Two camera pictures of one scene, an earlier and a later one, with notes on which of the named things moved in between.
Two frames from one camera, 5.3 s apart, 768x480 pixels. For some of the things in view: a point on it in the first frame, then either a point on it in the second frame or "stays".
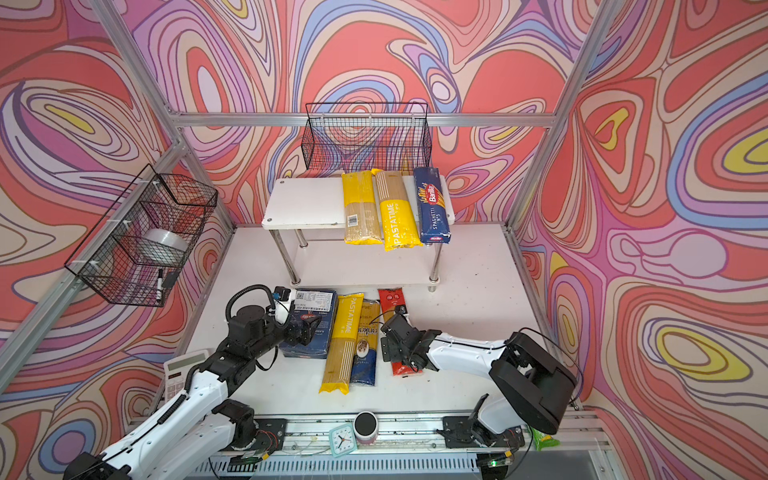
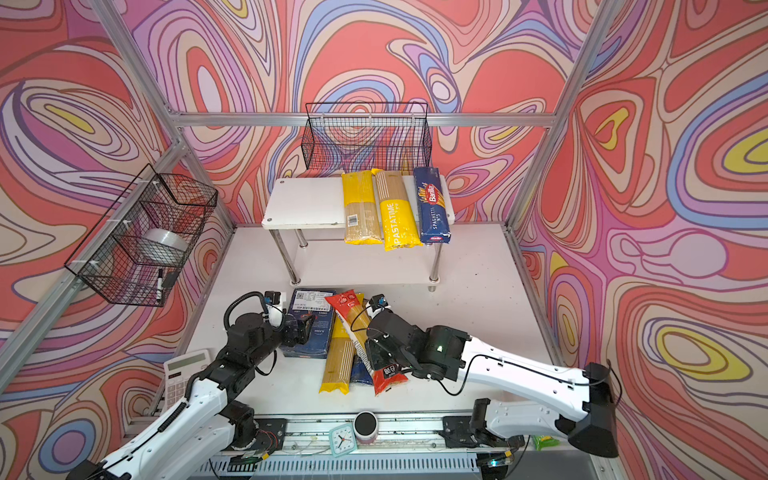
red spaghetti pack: x=389 y=299 -> x=354 y=320
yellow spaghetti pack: x=362 y=225 stays
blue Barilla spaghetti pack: x=433 y=216 stays
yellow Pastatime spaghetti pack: x=400 y=230 stays
